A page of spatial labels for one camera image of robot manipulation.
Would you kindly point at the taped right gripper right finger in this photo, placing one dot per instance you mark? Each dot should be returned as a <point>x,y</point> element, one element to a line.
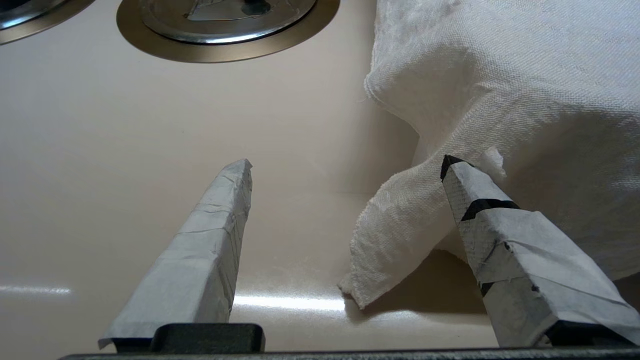
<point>530,270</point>

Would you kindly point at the hinged steel lid black knob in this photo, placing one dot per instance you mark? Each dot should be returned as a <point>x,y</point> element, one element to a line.
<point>225,25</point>

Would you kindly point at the white cloth cover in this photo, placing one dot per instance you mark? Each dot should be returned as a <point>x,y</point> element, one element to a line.
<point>500,100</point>

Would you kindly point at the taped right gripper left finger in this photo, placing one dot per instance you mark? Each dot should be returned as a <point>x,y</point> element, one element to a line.
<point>200,260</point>

